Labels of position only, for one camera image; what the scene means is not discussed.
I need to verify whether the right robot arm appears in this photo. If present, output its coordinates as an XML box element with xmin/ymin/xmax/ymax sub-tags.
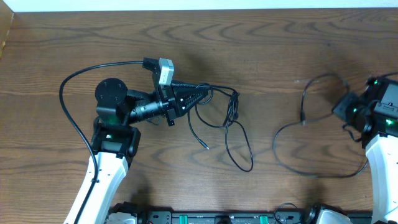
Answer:
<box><xmin>332</xmin><ymin>73</ymin><xmax>397</xmax><ymax>223</ymax></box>

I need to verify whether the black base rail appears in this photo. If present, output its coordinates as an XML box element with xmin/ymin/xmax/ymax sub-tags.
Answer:
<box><xmin>108</xmin><ymin>202</ymin><xmax>374</xmax><ymax>224</ymax></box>

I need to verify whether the left camera cable black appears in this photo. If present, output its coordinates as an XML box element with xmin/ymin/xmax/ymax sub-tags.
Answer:
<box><xmin>58</xmin><ymin>57</ymin><xmax>159</xmax><ymax>224</ymax></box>

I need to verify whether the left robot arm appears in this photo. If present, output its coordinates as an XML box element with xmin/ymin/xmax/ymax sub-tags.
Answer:
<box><xmin>65</xmin><ymin>78</ymin><xmax>209</xmax><ymax>223</ymax></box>

